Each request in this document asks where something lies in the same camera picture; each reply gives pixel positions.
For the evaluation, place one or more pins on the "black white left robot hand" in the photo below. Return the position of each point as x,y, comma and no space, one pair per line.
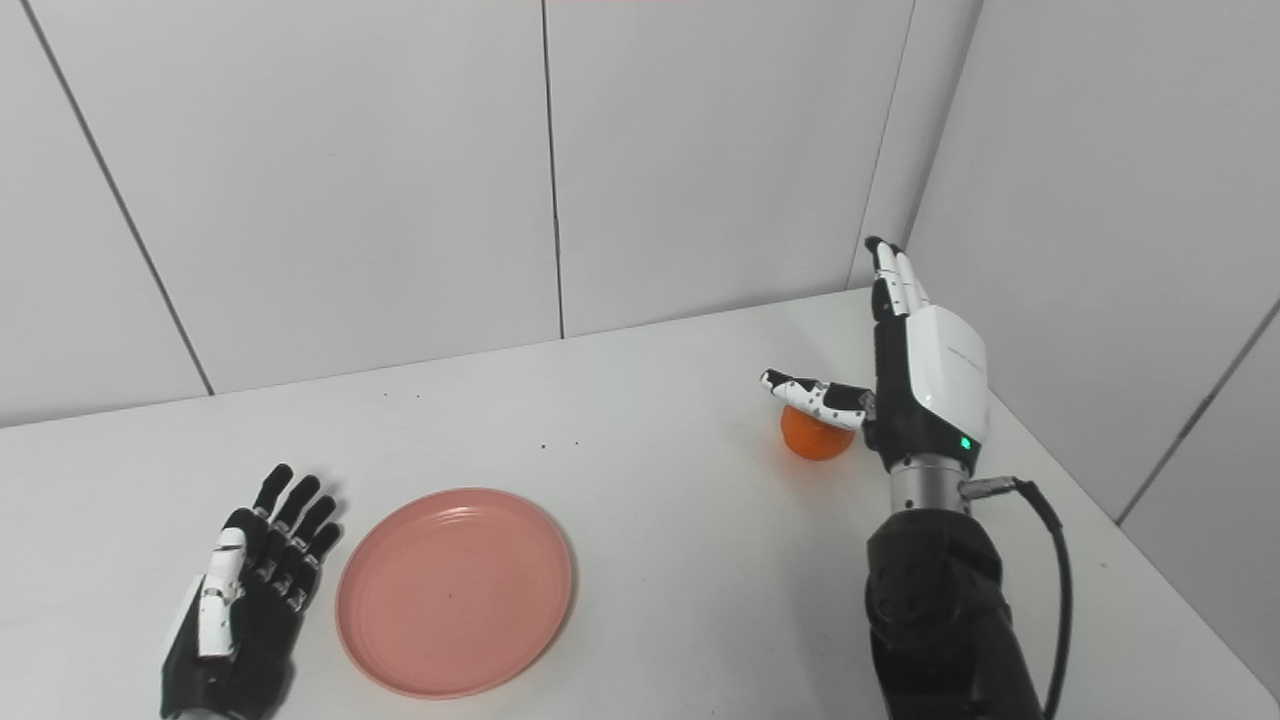
245,640

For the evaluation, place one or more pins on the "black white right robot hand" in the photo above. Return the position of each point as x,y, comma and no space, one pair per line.
925,380

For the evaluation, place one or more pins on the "orange fruit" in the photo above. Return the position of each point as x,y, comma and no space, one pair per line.
812,440

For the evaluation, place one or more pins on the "pink round plate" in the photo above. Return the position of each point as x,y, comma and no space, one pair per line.
455,592

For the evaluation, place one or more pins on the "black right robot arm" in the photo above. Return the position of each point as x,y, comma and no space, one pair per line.
940,610

